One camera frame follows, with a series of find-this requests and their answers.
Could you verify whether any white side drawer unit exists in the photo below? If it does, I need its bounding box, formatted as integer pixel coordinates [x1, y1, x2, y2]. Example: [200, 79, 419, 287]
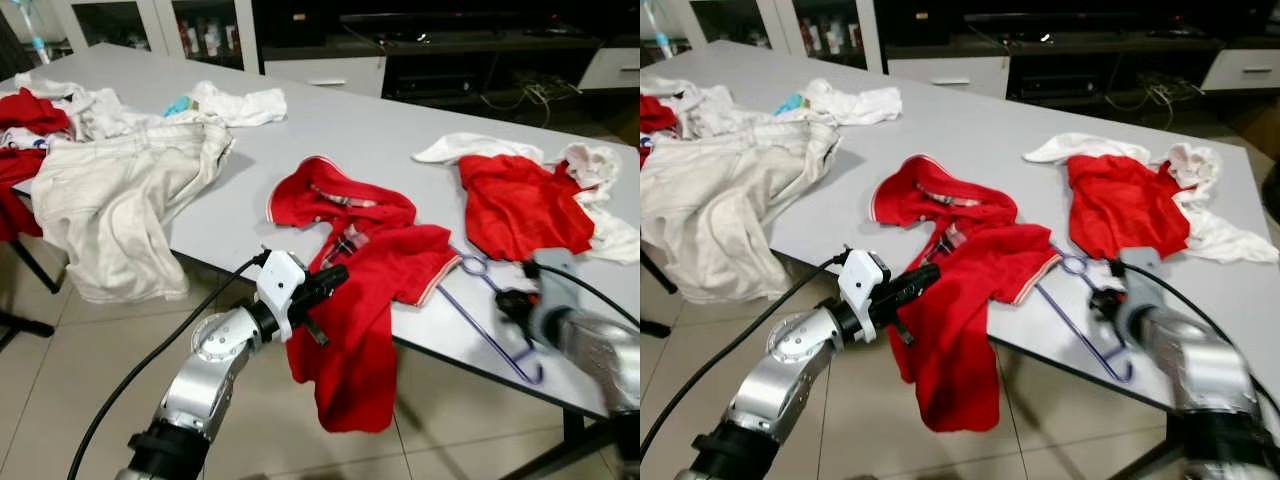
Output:
[578, 48, 641, 93]
[1200, 48, 1280, 93]

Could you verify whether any red polo shirt plaid trim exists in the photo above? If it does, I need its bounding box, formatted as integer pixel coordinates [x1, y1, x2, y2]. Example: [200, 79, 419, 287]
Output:
[267, 155, 461, 434]
[870, 153, 1061, 433]

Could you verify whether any purple plastic clothes hanger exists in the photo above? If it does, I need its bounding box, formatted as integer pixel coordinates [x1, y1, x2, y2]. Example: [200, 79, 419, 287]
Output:
[435, 250, 547, 387]
[1033, 245, 1137, 385]

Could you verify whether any red jacket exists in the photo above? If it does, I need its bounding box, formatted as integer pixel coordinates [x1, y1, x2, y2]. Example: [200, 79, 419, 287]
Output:
[458, 153, 596, 263]
[1065, 153, 1191, 261]

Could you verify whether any cream denim jacket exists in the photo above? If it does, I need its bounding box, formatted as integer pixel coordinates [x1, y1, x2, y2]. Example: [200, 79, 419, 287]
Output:
[640, 120, 841, 304]
[30, 122, 234, 304]

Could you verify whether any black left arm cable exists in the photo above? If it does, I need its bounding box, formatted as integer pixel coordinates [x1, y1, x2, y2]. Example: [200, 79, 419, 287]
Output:
[640, 250, 851, 461]
[65, 252, 271, 480]

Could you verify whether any appliance with teal hose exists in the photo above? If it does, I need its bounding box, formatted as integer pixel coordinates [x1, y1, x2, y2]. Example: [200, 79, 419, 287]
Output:
[645, 0, 676, 59]
[10, 0, 51, 66]

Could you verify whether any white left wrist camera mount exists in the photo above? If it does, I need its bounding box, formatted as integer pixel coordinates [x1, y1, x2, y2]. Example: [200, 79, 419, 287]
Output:
[838, 248, 891, 343]
[255, 250, 306, 343]

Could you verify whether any black low TV bench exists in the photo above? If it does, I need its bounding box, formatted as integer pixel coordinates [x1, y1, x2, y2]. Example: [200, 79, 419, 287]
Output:
[255, 0, 641, 106]
[875, 0, 1280, 106]

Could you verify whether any black flat television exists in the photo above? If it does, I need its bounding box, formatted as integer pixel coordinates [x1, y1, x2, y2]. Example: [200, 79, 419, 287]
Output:
[962, 10, 1226, 36]
[340, 10, 601, 36]

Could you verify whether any tall black cabinet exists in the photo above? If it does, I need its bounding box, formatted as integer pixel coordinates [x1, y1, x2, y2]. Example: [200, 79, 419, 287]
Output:
[255, 0, 341, 49]
[875, 0, 963, 49]

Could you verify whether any black table leg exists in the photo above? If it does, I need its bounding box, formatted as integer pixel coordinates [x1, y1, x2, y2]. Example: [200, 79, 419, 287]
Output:
[500, 410, 641, 480]
[640, 250, 679, 296]
[1140, 415, 1201, 480]
[10, 240, 61, 296]

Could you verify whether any tangle of pale cables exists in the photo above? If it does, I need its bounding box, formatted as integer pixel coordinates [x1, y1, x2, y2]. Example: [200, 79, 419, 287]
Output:
[480, 70, 581, 121]
[1105, 70, 1201, 121]

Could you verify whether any brown chair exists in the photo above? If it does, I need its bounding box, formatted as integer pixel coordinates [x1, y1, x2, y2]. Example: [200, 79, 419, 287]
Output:
[1262, 150, 1280, 226]

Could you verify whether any white cabinet with glass doors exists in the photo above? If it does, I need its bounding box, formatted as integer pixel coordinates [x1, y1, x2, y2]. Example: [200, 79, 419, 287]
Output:
[50, 0, 263, 73]
[665, 0, 886, 73]

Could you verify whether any red sweater with white band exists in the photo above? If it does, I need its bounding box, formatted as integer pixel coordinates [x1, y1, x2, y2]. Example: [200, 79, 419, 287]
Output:
[640, 95, 681, 166]
[0, 88, 73, 243]

